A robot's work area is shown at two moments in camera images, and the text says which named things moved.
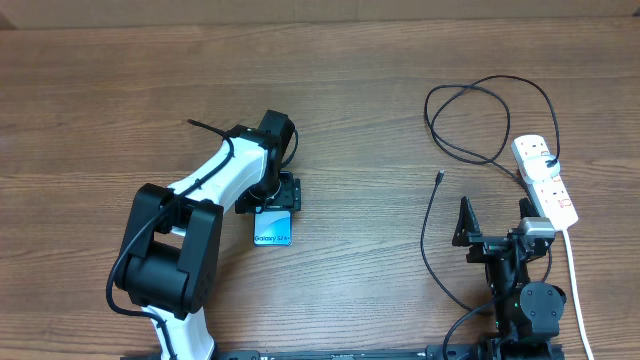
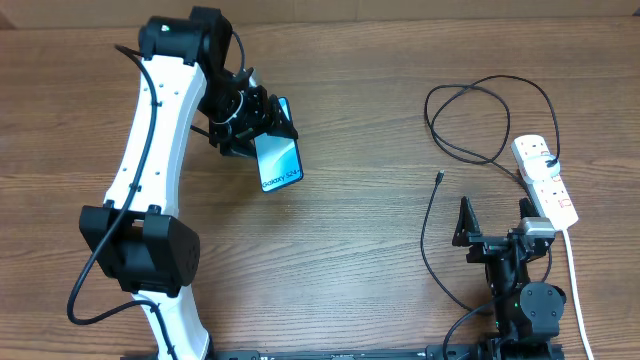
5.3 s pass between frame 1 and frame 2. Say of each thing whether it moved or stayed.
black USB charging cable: stayed
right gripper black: stayed
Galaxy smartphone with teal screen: moved
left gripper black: moved
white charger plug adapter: stayed
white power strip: stayed
